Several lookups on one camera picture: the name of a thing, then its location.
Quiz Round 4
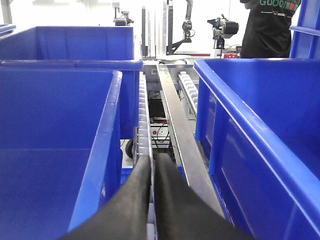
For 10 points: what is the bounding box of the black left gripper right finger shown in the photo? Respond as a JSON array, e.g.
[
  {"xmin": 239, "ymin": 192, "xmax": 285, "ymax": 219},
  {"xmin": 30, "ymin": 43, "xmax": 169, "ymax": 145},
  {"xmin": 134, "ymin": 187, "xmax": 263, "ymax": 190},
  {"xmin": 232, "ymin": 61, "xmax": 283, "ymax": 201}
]
[{"xmin": 154, "ymin": 153, "xmax": 254, "ymax": 240}]

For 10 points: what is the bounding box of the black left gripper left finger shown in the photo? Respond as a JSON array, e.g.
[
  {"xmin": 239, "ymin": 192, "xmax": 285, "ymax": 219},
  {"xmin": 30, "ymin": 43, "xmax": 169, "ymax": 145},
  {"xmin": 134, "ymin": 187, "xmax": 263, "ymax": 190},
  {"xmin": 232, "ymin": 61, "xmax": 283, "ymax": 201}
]
[{"xmin": 60, "ymin": 155, "xmax": 152, "ymax": 240}]

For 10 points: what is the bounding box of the white roller track left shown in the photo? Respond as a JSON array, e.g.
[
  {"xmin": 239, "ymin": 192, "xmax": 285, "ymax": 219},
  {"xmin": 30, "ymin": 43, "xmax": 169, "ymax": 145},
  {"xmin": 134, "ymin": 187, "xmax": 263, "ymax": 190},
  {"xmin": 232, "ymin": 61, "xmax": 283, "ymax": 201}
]
[{"xmin": 136, "ymin": 71, "xmax": 158, "ymax": 240}]

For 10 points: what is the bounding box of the white roller track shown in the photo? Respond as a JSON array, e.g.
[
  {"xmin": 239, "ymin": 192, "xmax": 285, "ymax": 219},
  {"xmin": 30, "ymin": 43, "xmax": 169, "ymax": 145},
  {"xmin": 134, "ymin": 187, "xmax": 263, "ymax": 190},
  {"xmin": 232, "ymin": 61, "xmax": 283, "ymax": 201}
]
[
  {"xmin": 178, "ymin": 71, "xmax": 199, "ymax": 117},
  {"xmin": 136, "ymin": 71, "xmax": 158, "ymax": 240}
]

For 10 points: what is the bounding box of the blue bin left neighbour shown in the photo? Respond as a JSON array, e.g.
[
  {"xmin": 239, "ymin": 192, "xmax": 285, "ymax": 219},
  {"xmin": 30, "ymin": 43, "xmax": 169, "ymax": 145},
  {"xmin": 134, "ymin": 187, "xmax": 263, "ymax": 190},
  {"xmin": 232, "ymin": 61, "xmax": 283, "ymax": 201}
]
[{"xmin": 0, "ymin": 66, "xmax": 123, "ymax": 240}]

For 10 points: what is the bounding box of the large blue target bin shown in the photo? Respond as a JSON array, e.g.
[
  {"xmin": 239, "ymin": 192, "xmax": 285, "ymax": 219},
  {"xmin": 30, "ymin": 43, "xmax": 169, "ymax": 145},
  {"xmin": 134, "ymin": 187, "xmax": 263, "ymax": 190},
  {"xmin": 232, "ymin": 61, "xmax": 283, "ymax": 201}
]
[{"xmin": 194, "ymin": 58, "xmax": 320, "ymax": 240}]

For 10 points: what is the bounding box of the white roller track right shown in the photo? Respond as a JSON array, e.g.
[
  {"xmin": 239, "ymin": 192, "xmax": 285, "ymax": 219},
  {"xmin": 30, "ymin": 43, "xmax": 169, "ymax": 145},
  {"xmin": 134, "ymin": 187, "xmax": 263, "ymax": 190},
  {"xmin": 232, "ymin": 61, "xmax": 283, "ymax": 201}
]
[{"xmin": 178, "ymin": 71, "xmax": 199, "ymax": 117}]

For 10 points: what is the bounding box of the blue bin rear left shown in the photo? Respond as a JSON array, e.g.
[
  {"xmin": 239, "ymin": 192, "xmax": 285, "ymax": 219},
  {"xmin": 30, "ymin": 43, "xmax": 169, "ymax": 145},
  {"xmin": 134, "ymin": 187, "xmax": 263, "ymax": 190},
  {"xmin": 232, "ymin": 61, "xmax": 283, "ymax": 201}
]
[{"xmin": 0, "ymin": 26, "xmax": 143, "ymax": 139}]

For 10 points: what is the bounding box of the person in black shirt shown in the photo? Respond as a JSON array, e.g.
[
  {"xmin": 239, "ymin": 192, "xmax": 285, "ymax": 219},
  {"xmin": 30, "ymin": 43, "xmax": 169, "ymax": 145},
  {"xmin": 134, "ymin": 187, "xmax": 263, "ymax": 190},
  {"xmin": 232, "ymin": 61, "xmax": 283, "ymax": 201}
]
[{"xmin": 240, "ymin": 0, "xmax": 301, "ymax": 59}]

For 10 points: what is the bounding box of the blue bin right rear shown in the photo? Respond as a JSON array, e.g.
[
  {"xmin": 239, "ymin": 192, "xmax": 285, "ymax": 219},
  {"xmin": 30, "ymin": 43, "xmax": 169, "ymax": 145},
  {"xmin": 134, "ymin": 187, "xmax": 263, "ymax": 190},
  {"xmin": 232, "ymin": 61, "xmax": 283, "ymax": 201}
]
[{"xmin": 290, "ymin": 0, "xmax": 320, "ymax": 60}]

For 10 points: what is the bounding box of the steel divider rail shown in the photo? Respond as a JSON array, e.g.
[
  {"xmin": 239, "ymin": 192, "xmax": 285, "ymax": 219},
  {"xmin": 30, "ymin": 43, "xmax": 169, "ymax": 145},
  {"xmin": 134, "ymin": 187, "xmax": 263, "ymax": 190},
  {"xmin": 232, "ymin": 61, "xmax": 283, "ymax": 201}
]
[{"xmin": 156, "ymin": 64, "xmax": 226, "ymax": 219}]

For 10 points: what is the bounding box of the black camera on stand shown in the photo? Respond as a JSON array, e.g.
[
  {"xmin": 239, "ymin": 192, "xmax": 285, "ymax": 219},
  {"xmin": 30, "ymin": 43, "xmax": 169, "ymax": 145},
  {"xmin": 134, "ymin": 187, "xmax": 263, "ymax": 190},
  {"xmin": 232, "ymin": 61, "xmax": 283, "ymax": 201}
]
[{"xmin": 207, "ymin": 14, "xmax": 239, "ymax": 50}]

